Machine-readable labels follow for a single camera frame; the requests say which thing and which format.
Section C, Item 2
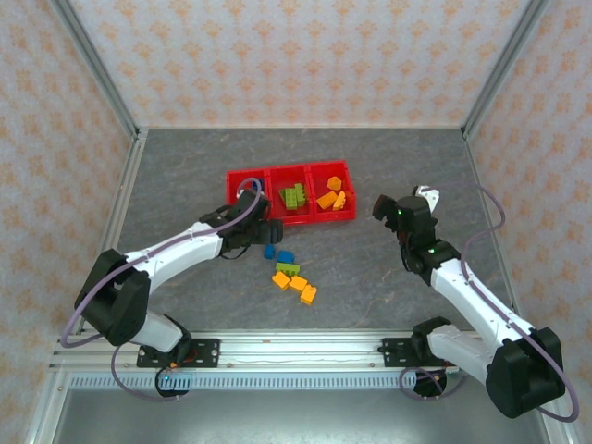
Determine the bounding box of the green long lego brick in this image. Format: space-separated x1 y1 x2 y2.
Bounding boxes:
278 187 300 212

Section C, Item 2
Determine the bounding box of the black mounting plate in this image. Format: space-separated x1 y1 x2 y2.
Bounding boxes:
381 337 417 367
137 339 221 369

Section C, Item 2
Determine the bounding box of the grey metal panel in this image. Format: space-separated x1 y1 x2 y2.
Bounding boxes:
50 388 556 444

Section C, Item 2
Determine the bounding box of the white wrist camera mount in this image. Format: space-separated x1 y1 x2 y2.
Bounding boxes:
413 184 440 214

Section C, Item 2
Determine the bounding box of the aluminium side frame rail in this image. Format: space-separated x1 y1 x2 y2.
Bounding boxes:
462 131 524 325
73 129 149 335

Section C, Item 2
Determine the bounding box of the purple cable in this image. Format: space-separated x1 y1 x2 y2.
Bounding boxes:
398 181 580 423
58 177 264 402

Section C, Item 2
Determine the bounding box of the aluminium rear frame rail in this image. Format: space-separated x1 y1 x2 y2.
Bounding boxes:
137 123 467 131

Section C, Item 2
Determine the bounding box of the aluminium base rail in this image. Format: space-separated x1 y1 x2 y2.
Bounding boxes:
49 328 468 374

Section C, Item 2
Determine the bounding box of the slotted grey cable duct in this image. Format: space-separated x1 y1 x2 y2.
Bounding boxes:
68 372 463 392

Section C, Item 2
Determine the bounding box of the black round cable port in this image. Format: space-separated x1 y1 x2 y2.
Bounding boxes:
154 368 193 400
413 369 448 400

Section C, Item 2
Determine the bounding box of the aluminium frame post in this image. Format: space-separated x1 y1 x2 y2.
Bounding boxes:
462 0 551 140
48 0 142 140

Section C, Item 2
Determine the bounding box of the aluminium frame leg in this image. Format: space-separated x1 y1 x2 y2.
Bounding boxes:
22 372 70 444

